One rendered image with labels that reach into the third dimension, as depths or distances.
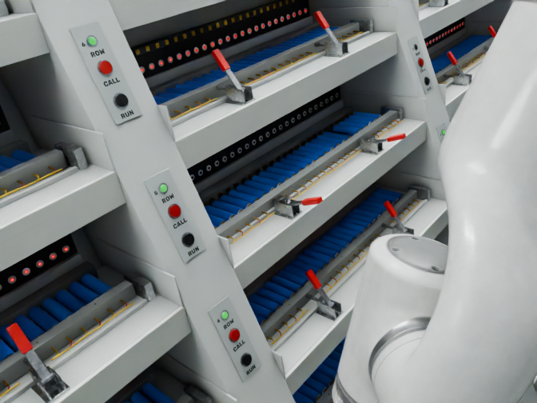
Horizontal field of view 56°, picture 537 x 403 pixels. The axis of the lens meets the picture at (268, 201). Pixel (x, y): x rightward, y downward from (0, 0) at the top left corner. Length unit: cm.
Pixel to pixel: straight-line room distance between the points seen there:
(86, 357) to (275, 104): 46
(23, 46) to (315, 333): 60
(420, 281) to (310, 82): 58
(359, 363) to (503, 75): 24
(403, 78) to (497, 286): 87
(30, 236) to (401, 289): 41
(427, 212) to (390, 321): 80
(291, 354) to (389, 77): 64
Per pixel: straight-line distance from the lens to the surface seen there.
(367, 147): 103
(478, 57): 158
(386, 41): 111
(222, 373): 75
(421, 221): 116
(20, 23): 66
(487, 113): 37
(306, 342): 88
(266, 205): 85
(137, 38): 95
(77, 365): 68
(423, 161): 121
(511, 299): 34
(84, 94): 66
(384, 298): 40
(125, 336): 69
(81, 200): 64
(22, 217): 61
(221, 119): 75
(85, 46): 68
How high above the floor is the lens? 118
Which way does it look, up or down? 14 degrees down
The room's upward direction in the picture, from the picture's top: 23 degrees counter-clockwise
